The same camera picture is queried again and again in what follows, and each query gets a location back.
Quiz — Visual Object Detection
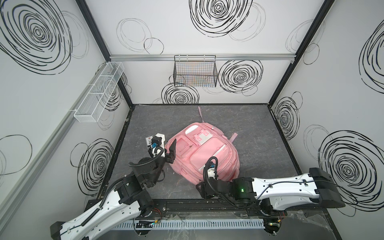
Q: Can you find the pink student backpack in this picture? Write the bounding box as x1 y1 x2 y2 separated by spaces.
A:
165 121 240 185

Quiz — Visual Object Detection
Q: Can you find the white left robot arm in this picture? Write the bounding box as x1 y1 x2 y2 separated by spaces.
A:
50 134 177 240

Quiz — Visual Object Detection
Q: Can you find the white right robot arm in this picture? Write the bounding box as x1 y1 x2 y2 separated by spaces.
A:
196 168 346 211

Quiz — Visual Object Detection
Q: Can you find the small white card packet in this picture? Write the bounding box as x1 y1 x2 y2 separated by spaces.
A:
146 136 153 148

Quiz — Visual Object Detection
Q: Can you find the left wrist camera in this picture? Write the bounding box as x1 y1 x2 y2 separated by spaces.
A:
149 133 166 157

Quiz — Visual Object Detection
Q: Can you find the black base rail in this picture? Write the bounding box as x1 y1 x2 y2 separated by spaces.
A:
138 198 287 219

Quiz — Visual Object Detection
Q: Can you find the white slotted cable duct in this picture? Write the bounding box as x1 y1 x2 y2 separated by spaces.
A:
113 219 265 231

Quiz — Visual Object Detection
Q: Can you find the white mesh wall shelf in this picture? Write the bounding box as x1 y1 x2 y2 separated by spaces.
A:
74 62 124 123

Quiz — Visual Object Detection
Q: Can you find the black wire wall basket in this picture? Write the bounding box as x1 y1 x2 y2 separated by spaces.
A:
173 55 219 88

